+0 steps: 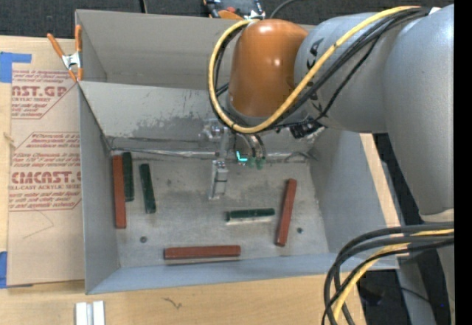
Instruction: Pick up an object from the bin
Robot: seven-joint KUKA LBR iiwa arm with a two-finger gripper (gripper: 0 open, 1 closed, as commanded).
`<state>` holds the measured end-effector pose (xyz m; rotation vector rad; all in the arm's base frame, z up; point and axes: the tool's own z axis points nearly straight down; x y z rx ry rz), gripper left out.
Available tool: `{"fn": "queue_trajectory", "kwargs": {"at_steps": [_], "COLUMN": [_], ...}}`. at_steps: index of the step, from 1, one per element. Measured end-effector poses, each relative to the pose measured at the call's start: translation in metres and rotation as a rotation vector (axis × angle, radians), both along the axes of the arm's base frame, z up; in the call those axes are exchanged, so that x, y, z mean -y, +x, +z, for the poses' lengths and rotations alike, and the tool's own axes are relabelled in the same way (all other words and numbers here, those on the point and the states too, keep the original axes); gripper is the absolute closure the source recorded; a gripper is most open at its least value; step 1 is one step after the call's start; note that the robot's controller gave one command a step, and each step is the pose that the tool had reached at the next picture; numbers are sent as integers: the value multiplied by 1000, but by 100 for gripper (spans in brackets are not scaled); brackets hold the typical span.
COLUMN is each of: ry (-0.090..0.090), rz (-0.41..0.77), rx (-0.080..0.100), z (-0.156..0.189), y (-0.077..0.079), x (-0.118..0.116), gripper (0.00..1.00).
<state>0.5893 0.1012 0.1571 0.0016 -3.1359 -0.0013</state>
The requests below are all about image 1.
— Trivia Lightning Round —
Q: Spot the grey metal bin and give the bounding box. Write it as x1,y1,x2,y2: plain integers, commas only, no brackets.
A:
74,9,401,296

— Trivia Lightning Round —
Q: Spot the brown cardboard board red print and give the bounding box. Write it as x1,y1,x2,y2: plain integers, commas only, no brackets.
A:
0,35,86,288

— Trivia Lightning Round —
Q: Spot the black cylinder on white bracket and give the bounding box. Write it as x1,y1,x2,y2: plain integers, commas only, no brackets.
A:
288,117,326,141

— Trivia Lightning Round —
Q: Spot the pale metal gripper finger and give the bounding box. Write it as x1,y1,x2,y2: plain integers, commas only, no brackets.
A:
208,164,220,201
215,160,229,200

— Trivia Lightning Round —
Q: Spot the dark green flat block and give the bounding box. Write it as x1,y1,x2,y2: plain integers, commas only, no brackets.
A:
122,151,136,203
138,163,157,214
225,207,277,223

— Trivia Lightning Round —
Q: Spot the red-brown flat block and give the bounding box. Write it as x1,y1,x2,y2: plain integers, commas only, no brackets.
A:
163,245,242,262
274,178,299,248
111,154,128,230

